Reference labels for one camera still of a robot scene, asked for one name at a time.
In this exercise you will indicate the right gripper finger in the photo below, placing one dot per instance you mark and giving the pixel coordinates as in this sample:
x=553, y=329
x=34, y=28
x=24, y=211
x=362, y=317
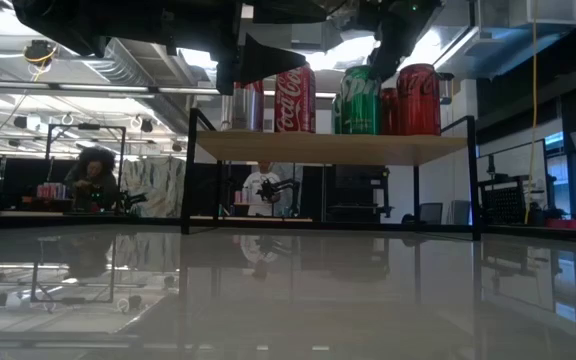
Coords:
x=390, y=47

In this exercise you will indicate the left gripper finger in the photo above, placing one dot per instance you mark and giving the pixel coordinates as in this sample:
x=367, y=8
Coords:
x=288, y=11
x=263, y=62

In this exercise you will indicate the silver diet cola can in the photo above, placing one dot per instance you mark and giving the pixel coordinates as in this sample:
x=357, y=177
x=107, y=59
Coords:
x=248, y=110

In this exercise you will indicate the red Coca-Cola can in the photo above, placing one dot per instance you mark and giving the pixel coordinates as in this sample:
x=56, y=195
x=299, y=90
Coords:
x=295, y=105

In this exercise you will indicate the red can black script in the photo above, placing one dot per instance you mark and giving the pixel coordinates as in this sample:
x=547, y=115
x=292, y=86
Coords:
x=389, y=112
x=418, y=105

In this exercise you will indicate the black background robot arm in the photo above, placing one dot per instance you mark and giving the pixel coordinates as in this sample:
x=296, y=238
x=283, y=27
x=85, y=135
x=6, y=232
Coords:
x=280, y=187

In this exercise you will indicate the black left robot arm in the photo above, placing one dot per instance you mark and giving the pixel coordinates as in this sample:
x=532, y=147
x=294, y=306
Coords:
x=93, y=22

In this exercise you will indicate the long ceiling light bar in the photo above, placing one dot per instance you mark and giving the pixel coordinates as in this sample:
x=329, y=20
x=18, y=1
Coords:
x=118, y=89

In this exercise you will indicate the person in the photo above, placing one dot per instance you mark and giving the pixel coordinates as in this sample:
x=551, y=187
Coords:
x=93, y=185
x=258, y=192

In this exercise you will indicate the black cabinet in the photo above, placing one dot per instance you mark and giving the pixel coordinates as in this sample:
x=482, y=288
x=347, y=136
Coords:
x=353, y=192

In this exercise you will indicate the patterned curtain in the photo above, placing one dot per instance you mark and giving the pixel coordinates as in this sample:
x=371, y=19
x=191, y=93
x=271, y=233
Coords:
x=153, y=187

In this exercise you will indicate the grey chair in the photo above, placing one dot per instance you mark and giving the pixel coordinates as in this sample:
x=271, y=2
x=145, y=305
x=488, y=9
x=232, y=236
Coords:
x=431, y=213
x=460, y=212

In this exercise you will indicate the black pegboard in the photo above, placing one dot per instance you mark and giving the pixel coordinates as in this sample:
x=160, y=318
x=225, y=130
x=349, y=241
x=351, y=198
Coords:
x=505, y=205

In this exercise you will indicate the black background screen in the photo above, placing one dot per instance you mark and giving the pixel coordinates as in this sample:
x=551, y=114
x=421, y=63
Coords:
x=38, y=170

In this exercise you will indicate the red flat object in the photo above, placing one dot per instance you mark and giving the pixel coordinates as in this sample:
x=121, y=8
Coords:
x=563, y=223

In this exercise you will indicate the silver round air duct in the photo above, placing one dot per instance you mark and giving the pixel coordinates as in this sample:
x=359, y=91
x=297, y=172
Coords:
x=133, y=62

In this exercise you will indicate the silver rectangular air duct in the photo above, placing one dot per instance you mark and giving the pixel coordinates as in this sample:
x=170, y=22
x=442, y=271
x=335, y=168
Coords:
x=493, y=50

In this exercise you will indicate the wooden shelf black metal frame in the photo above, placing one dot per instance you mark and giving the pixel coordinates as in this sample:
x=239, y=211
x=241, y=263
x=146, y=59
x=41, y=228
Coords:
x=328, y=147

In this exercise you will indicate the black background frame rig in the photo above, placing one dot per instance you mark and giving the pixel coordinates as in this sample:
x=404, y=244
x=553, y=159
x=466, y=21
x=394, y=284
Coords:
x=122, y=160

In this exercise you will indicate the black ceiling camera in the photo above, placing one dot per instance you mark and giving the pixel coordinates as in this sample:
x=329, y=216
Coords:
x=40, y=51

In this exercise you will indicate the black aluminium table frame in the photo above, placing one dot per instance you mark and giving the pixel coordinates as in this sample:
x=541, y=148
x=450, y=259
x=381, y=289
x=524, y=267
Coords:
x=118, y=221

